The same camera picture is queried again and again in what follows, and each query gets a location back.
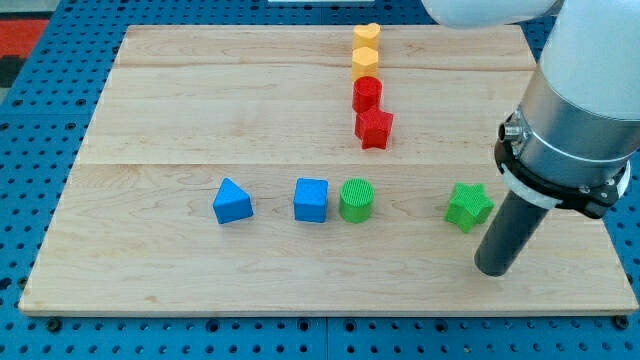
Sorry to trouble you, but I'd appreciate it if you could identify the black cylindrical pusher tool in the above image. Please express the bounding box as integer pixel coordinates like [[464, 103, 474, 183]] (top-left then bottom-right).
[[474, 191, 549, 277]]

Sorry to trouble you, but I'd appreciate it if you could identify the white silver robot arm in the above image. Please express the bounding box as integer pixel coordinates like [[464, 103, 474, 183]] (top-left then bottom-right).
[[422, 0, 639, 276]]

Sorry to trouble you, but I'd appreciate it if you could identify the green star block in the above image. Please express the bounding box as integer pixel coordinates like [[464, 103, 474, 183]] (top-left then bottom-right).
[[444, 183, 494, 233]]

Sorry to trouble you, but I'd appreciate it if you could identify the green cylinder block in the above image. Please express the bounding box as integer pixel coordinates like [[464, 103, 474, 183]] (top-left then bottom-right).
[[339, 178, 375, 223]]

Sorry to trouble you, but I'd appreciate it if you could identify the red star block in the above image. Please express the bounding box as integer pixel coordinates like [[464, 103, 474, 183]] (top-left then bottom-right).
[[355, 107, 394, 149]]

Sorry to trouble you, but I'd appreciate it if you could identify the red cylinder block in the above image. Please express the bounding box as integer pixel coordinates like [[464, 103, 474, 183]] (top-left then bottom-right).
[[352, 76, 383, 113]]

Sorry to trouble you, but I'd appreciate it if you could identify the blue cube block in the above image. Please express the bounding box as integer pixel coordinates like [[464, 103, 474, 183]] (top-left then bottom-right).
[[293, 178, 328, 223]]

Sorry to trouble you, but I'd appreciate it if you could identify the yellow hexagon block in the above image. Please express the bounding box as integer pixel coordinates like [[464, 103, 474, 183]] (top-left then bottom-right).
[[352, 47, 379, 81]]

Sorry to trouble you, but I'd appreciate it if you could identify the yellow heart block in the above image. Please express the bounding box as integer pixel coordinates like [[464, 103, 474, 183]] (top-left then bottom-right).
[[352, 23, 381, 50]]

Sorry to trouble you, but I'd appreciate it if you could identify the wooden board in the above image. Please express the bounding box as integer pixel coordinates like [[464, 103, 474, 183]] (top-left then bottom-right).
[[19, 26, 638, 317]]

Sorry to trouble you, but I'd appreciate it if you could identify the blue triangle block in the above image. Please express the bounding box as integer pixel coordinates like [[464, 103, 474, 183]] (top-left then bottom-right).
[[212, 178, 253, 224]]

